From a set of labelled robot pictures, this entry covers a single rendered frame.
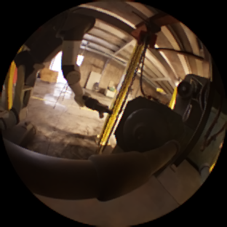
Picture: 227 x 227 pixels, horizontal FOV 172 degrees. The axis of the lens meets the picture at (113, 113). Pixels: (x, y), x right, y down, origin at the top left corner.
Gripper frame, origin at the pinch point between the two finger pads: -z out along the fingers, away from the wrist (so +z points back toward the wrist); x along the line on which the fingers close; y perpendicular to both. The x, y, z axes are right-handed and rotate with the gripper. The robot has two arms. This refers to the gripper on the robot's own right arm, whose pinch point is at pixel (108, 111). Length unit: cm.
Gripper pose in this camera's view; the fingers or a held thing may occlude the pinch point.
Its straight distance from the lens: 52.7
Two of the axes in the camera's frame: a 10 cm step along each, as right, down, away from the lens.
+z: -8.9, -4.1, 1.8
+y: 3.6, -8.9, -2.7
